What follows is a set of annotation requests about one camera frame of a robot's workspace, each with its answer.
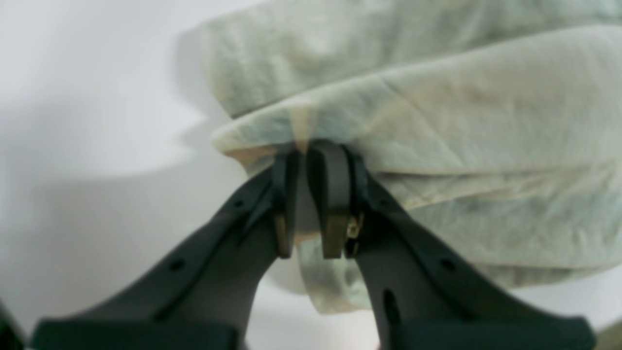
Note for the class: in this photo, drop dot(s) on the beige T-shirt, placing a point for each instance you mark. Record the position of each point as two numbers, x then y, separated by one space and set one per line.
495 123

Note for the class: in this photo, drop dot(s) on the left-side left gripper black left finger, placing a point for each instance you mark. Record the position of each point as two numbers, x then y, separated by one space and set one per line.
199 297

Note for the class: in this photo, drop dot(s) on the left-side left gripper right finger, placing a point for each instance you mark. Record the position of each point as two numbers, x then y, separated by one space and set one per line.
423 294

